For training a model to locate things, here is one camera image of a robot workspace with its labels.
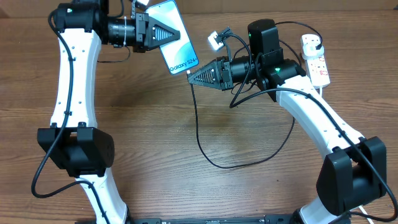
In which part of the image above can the white charger plug adapter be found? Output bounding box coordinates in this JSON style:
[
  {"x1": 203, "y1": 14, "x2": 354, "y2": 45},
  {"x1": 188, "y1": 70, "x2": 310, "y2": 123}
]
[{"x1": 302, "y1": 43, "x2": 324, "y2": 60}]

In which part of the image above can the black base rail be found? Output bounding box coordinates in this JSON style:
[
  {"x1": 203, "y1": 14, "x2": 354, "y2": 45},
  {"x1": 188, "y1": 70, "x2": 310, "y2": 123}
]
[{"x1": 124, "y1": 215, "x2": 295, "y2": 224}]

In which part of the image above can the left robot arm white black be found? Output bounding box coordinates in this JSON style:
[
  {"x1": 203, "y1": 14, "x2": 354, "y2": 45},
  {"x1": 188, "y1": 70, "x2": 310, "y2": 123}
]
[{"x1": 37, "y1": 1, "x2": 188, "y2": 223}]

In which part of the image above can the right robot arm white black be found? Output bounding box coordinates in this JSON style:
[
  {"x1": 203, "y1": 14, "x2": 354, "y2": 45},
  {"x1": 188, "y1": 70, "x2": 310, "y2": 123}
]
[{"x1": 187, "y1": 19, "x2": 392, "y2": 223}]

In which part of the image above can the white power strip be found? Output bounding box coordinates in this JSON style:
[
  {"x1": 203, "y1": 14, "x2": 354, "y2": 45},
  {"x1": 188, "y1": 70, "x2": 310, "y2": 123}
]
[{"x1": 300, "y1": 34, "x2": 330, "y2": 89}]

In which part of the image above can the black USB charging cable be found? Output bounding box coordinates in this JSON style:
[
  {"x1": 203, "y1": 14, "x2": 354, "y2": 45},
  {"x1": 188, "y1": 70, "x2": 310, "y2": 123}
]
[{"x1": 185, "y1": 21, "x2": 323, "y2": 170}]

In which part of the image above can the Samsung Galaxy smartphone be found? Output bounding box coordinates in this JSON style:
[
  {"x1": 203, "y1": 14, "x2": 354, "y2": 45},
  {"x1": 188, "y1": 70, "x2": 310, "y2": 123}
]
[{"x1": 146, "y1": 0, "x2": 199, "y2": 75}]

